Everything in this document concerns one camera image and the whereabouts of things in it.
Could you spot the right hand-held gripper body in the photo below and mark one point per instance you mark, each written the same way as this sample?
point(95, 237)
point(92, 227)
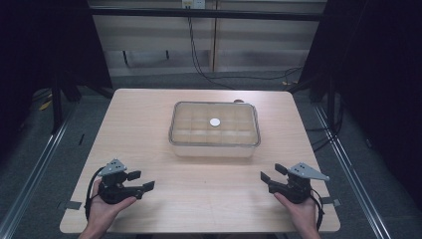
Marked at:
point(295, 189)

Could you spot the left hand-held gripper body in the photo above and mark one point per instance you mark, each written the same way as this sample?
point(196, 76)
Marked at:
point(114, 192)

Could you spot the clear plastic storage container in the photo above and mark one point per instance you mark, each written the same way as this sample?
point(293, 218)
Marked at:
point(212, 151)

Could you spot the clear plastic container lid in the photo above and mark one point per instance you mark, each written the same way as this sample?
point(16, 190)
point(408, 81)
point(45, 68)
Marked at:
point(214, 124)

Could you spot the person's left hand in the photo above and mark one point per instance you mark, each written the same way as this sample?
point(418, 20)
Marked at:
point(103, 212)

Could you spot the person's right hand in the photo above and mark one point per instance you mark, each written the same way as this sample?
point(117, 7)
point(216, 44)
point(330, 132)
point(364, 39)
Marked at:
point(300, 212)

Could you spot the grey tape strip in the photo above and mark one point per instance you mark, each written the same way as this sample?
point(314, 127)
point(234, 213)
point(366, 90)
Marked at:
point(331, 201)
point(73, 205)

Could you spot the small brown object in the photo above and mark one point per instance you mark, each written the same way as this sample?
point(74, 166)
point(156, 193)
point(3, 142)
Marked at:
point(238, 101)

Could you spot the black metal stand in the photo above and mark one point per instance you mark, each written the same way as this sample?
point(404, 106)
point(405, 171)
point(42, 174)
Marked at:
point(57, 106)

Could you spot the yellow object on floor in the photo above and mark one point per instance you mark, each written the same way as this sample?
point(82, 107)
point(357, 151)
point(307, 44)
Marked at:
point(44, 105)

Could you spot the black curtain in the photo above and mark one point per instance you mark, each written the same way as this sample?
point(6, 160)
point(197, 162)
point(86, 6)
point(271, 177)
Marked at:
point(378, 66)
point(43, 43)

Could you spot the black horizontal bar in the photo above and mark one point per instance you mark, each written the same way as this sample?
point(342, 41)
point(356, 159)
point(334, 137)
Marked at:
point(205, 14)

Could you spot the metal floor rail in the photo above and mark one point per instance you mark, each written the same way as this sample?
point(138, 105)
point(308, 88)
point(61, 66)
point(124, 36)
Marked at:
point(36, 169)
point(351, 172)

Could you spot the white wall socket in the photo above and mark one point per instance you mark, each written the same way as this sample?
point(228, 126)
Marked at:
point(193, 3)

